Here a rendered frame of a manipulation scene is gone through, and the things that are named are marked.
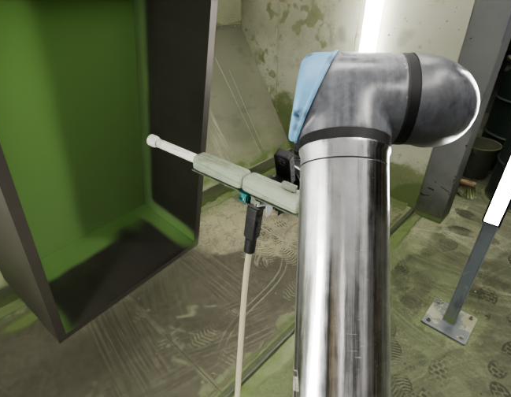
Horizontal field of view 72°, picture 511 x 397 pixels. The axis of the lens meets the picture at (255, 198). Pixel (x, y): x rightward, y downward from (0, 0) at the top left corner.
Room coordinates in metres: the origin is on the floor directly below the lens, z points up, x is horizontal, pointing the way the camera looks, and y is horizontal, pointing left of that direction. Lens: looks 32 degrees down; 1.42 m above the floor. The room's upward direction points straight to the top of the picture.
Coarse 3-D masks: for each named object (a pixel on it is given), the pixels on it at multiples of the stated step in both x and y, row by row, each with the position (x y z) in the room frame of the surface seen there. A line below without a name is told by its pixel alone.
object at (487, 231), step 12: (492, 228) 1.12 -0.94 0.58; (480, 240) 1.13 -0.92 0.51; (480, 252) 1.12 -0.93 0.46; (468, 264) 1.13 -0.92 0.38; (480, 264) 1.11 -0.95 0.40; (468, 276) 1.12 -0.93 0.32; (456, 288) 1.14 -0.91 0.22; (468, 288) 1.11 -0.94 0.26; (456, 300) 1.13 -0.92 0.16; (456, 312) 1.11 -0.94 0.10
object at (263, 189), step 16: (160, 144) 0.88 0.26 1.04; (192, 160) 0.82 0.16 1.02; (208, 160) 0.78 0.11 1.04; (224, 160) 0.79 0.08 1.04; (208, 176) 0.77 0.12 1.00; (224, 176) 0.74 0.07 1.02; (240, 176) 0.72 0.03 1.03; (256, 176) 0.72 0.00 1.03; (256, 192) 0.69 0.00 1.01; (272, 192) 0.66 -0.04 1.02; (288, 192) 0.66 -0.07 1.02; (256, 208) 0.68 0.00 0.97; (288, 208) 0.64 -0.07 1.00; (256, 224) 0.69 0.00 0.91; (256, 240) 0.70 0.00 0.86
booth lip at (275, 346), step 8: (408, 216) 1.98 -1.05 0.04; (400, 224) 1.89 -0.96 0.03; (392, 232) 1.80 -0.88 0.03; (288, 328) 1.07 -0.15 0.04; (280, 336) 1.02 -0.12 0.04; (288, 336) 1.03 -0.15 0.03; (272, 344) 0.98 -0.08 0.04; (280, 344) 0.99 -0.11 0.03; (264, 352) 0.94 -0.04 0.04; (272, 352) 0.95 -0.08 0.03; (256, 360) 0.91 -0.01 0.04; (264, 360) 0.91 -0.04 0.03; (248, 368) 0.87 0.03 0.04; (256, 368) 0.88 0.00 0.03; (248, 376) 0.84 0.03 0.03; (232, 384) 0.80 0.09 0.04; (224, 392) 0.77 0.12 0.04; (232, 392) 0.78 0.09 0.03
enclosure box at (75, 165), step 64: (0, 0) 0.96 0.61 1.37; (64, 0) 1.09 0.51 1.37; (128, 0) 1.25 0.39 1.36; (192, 0) 1.10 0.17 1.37; (0, 64) 0.95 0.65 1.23; (64, 64) 1.08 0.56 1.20; (128, 64) 1.26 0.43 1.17; (192, 64) 1.12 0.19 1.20; (0, 128) 0.94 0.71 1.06; (64, 128) 1.08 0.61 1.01; (128, 128) 1.28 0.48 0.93; (192, 128) 1.14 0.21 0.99; (0, 192) 0.62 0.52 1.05; (64, 192) 1.07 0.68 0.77; (128, 192) 1.30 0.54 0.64; (192, 192) 1.16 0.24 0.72; (0, 256) 0.81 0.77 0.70; (64, 256) 1.02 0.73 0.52; (128, 256) 1.06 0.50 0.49; (64, 320) 0.77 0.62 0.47
